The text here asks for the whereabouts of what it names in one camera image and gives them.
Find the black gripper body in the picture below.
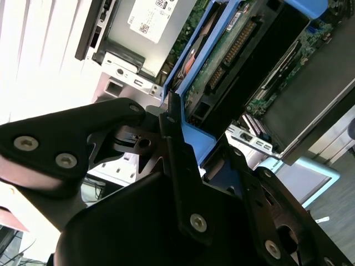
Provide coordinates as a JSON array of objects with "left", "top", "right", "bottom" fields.
[{"left": 47, "top": 171, "right": 263, "bottom": 266}]

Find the hard disk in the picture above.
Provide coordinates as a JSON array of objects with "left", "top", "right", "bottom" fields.
[{"left": 162, "top": 0, "right": 329, "bottom": 178}]

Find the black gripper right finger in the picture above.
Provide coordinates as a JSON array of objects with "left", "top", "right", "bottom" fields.
[{"left": 220, "top": 137, "right": 355, "bottom": 266}]

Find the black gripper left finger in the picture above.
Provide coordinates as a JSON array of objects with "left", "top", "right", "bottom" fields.
[{"left": 0, "top": 91, "right": 215, "bottom": 248}]

